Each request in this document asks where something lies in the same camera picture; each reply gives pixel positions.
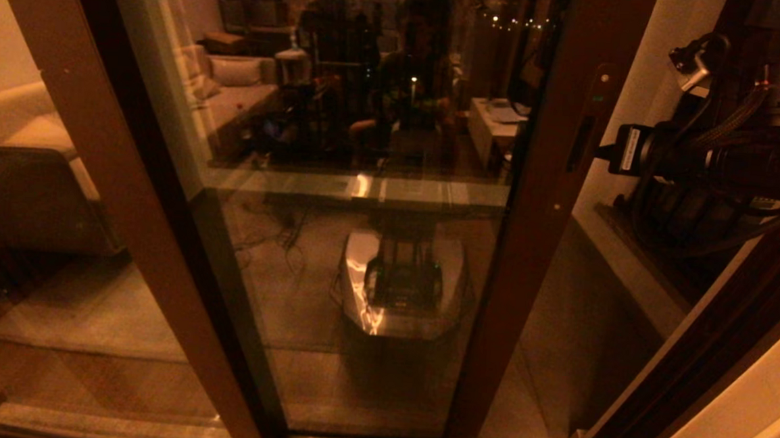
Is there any brown framed sliding glass door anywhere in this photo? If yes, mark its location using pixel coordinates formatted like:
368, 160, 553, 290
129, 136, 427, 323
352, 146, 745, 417
38, 0, 659, 438

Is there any dark front-load washing machine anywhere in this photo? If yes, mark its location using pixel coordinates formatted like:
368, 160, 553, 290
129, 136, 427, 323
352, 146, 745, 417
0, 147, 127, 261

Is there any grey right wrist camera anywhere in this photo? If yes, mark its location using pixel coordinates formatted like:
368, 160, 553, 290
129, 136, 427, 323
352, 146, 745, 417
666, 30, 731, 95

